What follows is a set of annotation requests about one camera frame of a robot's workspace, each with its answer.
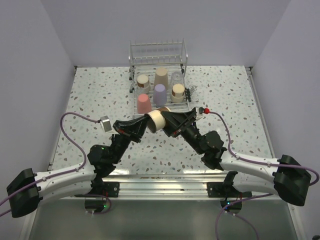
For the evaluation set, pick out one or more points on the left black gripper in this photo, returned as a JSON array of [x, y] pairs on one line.
[[134, 127]]

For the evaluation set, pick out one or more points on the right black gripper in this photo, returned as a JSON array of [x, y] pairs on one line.
[[175, 122]]

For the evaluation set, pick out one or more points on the steel cup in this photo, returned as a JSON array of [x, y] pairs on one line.
[[177, 93], [143, 83], [156, 121]]

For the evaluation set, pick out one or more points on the red plastic cup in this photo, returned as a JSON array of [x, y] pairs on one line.
[[143, 104]]

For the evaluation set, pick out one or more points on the purple plastic cup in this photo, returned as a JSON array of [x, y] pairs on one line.
[[159, 95]]

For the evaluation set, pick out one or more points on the large clear glass cup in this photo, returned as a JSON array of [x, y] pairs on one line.
[[176, 78]]

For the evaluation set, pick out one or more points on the tan paper cup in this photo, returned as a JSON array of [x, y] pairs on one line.
[[161, 77]]

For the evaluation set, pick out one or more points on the small clear glass cup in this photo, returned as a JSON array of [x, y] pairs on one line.
[[139, 91]]

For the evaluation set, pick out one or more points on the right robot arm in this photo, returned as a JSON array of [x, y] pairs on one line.
[[283, 177]]

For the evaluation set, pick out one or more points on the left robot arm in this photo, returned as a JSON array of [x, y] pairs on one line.
[[29, 189]]

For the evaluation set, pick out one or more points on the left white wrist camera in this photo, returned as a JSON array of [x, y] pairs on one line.
[[105, 123]]

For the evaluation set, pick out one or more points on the silver wire dish rack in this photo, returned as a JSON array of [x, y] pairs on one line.
[[164, 63]]

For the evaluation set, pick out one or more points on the aluminium frame rail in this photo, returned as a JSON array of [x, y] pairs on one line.
[[146, 187]]

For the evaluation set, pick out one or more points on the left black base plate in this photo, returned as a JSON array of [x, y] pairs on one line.
[[107, 189]]

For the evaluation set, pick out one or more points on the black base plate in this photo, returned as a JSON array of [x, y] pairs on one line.
[[107, 189], [218, 190]]

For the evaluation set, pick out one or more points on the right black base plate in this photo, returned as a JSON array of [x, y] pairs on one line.
[[218, 190]]

